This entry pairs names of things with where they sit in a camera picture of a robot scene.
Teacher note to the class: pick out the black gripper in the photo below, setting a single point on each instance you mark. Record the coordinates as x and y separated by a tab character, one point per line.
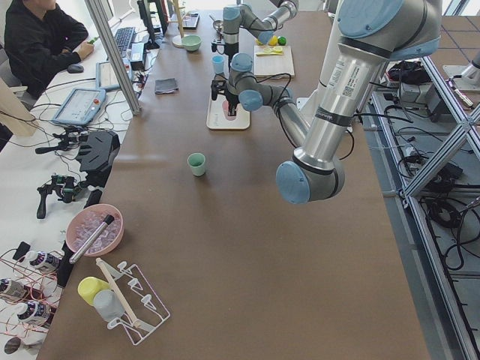
232	97
229	48

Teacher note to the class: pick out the pink cup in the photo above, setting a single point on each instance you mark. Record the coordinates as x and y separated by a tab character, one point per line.
230	112

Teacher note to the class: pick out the blue cup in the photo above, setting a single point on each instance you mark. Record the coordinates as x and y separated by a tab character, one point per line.
218	62

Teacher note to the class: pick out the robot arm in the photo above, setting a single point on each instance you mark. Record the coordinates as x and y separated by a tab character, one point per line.
241	16
365	36

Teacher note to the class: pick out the cream rabbit tray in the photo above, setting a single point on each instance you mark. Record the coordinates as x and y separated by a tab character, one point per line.
218	119

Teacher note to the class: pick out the metal scoop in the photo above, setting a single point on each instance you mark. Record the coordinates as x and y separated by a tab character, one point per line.
218	24

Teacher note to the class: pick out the wooden cutting board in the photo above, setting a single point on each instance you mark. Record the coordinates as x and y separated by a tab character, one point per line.
273	66

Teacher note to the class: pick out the mint green bowl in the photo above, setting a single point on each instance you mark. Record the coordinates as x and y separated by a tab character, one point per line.
191	42

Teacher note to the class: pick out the yellow plastic knife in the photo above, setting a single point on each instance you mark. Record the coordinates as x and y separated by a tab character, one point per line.
263	54

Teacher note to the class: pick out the green lime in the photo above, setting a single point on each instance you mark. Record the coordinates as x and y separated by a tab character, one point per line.
281	41

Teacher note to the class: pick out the wooden mug tree stand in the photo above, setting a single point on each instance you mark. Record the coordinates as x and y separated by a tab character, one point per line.
177	15

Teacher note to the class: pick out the green cup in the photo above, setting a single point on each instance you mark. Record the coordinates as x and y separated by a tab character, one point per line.
197	163

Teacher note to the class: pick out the grey folded cloth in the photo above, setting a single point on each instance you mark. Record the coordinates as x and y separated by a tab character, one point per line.
165	86

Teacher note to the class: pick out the black monitor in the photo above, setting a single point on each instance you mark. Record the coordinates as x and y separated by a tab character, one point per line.
145	14

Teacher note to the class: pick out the black keyboard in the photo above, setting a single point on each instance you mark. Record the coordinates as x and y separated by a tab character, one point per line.
124	37

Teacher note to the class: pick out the blue teach pendant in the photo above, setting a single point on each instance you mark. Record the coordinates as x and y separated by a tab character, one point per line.
105	77
80	107

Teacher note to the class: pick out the computer mouse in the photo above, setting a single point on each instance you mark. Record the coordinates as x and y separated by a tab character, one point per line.
75	69

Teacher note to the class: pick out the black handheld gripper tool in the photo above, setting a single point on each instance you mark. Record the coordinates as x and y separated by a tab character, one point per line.
68	140

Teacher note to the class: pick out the metal tube black cap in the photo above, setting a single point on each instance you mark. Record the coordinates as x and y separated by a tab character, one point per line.
91	239

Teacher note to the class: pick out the pink bowl with ice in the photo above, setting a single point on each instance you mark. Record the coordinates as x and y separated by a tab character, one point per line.
90	219

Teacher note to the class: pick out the seated person in black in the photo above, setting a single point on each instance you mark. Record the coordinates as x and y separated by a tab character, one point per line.
41	40

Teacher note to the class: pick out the yellow cup on rack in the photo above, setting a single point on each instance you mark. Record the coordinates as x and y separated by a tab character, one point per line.
88	288

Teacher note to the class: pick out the clear cup on rack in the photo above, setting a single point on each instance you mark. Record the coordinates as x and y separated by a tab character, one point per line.
107	304

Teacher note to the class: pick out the wooden stick on rack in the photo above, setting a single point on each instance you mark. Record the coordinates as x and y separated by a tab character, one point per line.
104	267

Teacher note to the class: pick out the small bottle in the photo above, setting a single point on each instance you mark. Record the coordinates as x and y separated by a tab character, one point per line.
34	313
12	290
42	261

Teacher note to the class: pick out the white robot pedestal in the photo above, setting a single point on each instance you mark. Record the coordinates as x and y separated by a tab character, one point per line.
308	106

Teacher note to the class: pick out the aluminium frame post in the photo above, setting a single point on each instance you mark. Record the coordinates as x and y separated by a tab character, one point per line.
100	21

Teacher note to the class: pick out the white wire cup rack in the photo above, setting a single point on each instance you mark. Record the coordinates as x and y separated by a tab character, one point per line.
143	299

